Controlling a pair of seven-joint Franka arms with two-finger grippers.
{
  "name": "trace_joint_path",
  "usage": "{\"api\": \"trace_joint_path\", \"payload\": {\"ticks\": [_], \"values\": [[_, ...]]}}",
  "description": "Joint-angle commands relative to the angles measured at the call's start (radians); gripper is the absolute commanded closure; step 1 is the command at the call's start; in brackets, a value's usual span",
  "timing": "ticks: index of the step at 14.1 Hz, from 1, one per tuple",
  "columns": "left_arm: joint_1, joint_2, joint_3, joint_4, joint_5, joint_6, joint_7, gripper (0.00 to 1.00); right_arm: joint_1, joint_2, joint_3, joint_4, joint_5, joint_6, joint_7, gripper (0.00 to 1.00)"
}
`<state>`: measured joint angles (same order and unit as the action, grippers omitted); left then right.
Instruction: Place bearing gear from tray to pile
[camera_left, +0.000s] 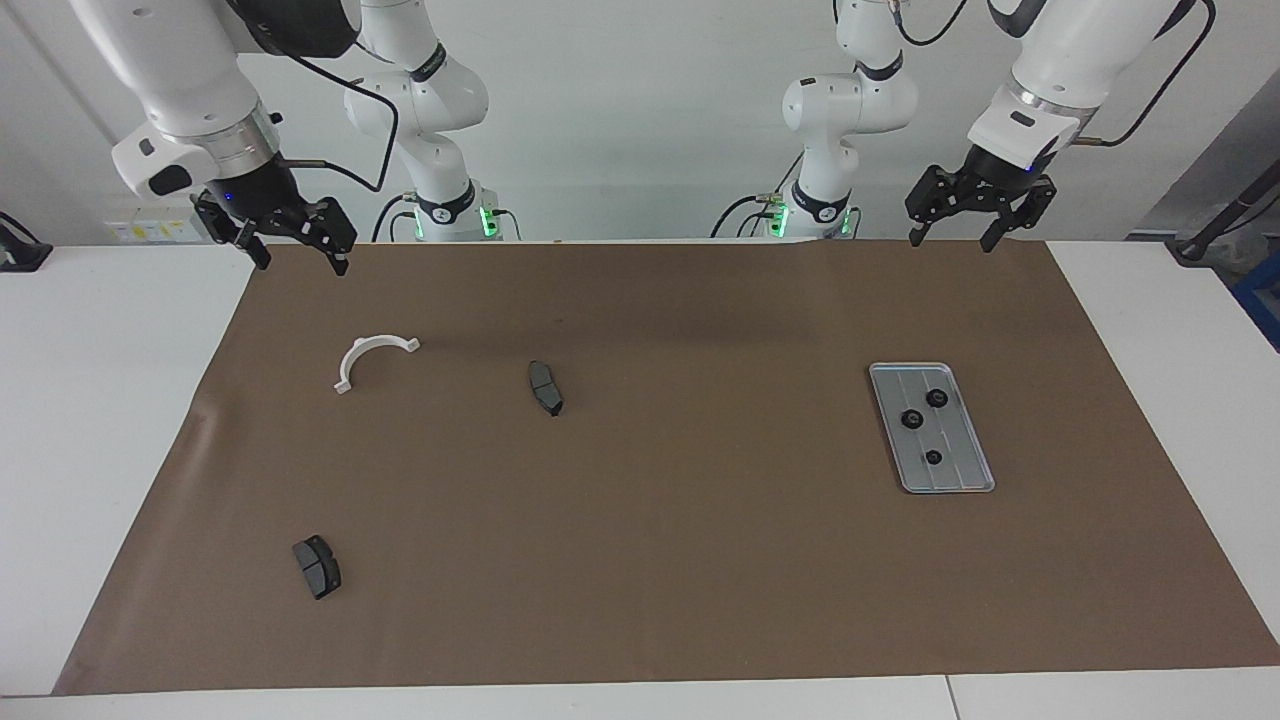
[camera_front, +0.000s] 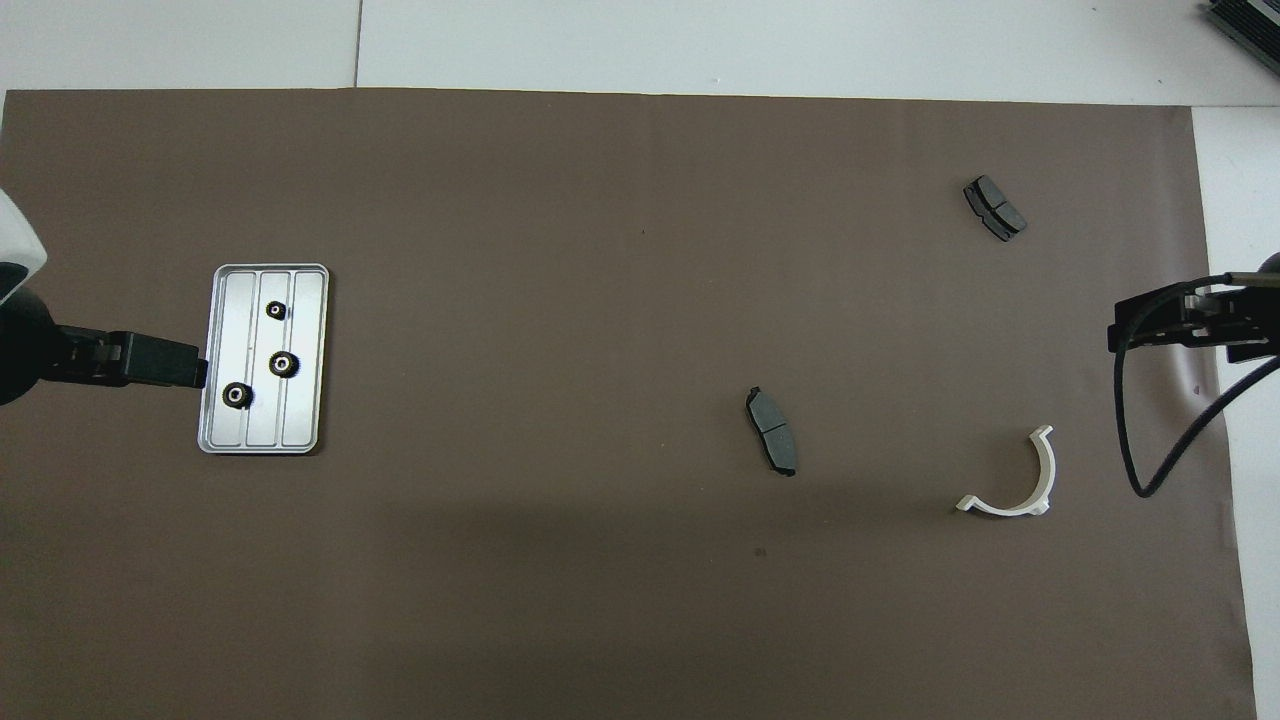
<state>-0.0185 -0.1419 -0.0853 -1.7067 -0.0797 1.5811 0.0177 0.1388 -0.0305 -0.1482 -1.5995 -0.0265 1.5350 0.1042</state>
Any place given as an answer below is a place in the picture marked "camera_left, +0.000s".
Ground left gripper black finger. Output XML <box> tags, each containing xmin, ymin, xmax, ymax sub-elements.
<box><xmin>905</xmin><ymin>165</ymin><xmax>963</xmax><ymax>248</ymax></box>
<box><xmin>981</xmin><ymin>178</ymin><xmax>1058</xmax><ymax>253</ymax></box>

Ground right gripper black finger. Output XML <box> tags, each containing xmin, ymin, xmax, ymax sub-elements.
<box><xmin>300</xmin><ymin>197</ymin><xmax>358</xmax><ymax>277</ymax></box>
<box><xmin>192</xmin><ymin>195</ymin><xmax>272</xmax><ymax>271</ymax></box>

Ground silver metal tray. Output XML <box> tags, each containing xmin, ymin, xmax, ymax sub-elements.
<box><xmin>868</xmin><ymin>362</ymin><xmax>997</xmax><ymax>495</ymax></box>

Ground black pole stand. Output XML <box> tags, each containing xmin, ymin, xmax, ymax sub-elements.
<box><xmin>1175</xmin><ymin>160</ymin><xmax>1280</xmax><ymax>263</ymax></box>

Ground grey partition panel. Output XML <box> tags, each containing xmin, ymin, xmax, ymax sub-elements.
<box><xmin>1128</xmin><ymin>95</ymin><xmax>1280</xmax><ymax>241</ymax></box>

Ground blue crate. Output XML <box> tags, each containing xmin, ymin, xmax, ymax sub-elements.
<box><xmin>1232</xmin><ymin>270</ymin><xmax>1280</xmax><ymax>351</ymax></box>

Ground long dark grey brake pad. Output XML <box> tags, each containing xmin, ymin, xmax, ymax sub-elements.
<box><xmin>527</xmin><ymin>360</ymin><xmax>565</xmax><ymax>418</ymax></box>

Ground short dark grey brake pad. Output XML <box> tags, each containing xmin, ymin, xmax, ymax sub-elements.
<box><xmin>292</xmin><ymin>535</ymin><xmax>343</xmax><ymax>601</ymax></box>

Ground brown paper mat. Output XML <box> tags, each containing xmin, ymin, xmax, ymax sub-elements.
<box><xmin>52</xmin><ymin>240</ymin><xmax>1280</xmax><ymax>697</ymax></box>

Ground black base cable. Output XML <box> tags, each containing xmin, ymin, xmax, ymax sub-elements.
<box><xmin>710</xmin><ymin>193</ymin><xmax>791</xmax><ymax>240</ymax></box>
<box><xmin>372</xmin><ymin>193</ymin><xmax>416</xmax><ymax>244</ymax></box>

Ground yellowish wall label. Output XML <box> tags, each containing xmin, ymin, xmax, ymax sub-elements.
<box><xmin>105</xmin><ymin>218</ymin><xmax>206</xmax><ymax>244</ymax></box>

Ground white curved plastic bracket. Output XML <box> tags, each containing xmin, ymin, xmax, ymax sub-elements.
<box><xmin>333</xmin><ymin>335</ymin><xmax>422</xmax><ymax>396</ymax></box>

